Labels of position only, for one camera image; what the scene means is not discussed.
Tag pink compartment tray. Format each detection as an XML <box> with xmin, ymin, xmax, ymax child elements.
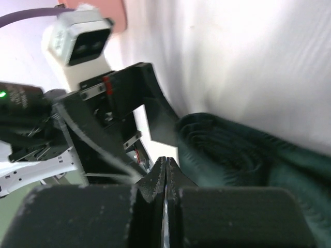
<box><xmin>57</xmin><ymin>0</ymin><xmax>128</xmax><ymax>34</ymax></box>

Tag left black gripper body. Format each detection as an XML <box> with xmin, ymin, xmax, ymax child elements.
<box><xmin>54</xmin><ymin>69</ymin><xmax>155</xmax><ymax>184</ymax></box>

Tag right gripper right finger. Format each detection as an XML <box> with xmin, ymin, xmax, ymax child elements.
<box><xmin>165</xmin><ymin>158</ymin><xmax>317</xmax><ymax>247</ymax></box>

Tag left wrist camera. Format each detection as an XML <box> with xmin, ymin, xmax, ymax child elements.
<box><xmin>42</xmin><ymin>3</ymin><xmax>113</xmax><ymax>91</ymax></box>

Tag dark green tie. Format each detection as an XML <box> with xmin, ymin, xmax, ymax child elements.
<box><xmin>175</xmin><ymin>113</ymin><xmax>330</xmax><ymax>247</ymax></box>

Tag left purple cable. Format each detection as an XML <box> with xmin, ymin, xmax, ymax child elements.
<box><xmin>0</xmin><ymin>7</ymin><xmax>76</xmax><ymax>29</ymax></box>

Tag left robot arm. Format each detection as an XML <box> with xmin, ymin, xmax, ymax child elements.
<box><xmin>1</xmin><ymin>62</ymin><xmax>178</xmax><ymax>197</ymax></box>

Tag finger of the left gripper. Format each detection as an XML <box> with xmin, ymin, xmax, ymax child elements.
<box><xmin>113</xmin><ymin>62</ymin><xmax>179</xmax><ymax>147</ymax></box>

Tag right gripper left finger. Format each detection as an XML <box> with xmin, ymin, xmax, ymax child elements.
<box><xmin>1</xmin><ymin>157</ymin><xmax>166</xmax><ymax>247</ymax></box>

